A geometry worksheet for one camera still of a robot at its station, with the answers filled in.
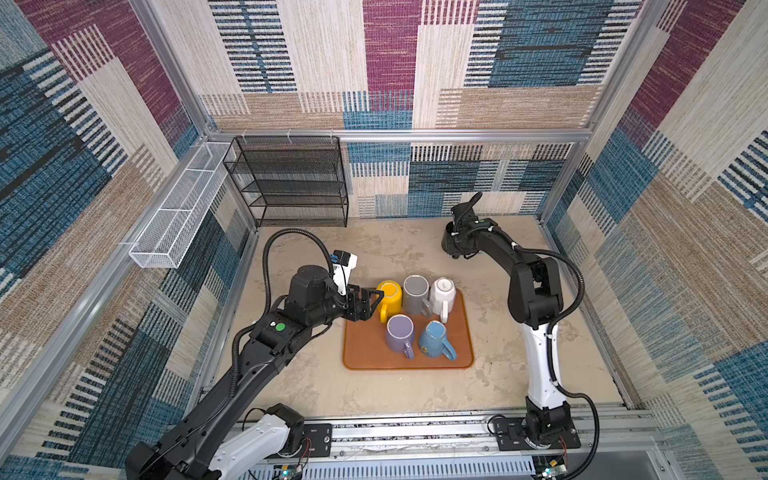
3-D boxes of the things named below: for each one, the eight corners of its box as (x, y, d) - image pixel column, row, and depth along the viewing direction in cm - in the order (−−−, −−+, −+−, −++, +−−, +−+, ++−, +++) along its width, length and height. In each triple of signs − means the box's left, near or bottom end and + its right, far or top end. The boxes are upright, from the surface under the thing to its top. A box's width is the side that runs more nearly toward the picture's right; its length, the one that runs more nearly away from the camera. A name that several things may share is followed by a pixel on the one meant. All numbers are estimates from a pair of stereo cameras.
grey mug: (403, 319, 96) (404, 301, 86) (402, 294, 101) (403, 274, 92) (427, 319, 95) (431, 301, 86) (425, 294, 101) (429, 274, 92)
